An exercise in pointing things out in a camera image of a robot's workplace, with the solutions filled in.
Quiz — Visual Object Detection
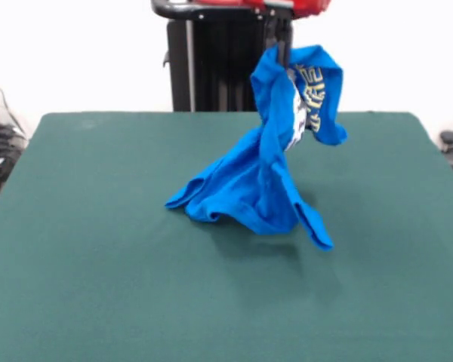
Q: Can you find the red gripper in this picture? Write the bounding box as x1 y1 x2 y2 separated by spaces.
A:
245 0 331 69

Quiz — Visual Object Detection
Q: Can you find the blue printed t-shirt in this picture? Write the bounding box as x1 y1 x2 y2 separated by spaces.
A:
164 44 349 253

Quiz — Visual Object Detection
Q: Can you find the dark green table cloth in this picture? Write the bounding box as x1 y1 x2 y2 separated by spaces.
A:
0 111 453 362

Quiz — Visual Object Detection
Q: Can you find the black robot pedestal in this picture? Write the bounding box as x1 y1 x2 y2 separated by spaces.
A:
150 0 311 112

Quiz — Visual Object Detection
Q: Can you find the black cable bundle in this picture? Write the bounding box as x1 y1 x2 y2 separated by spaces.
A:
0 68 29 198

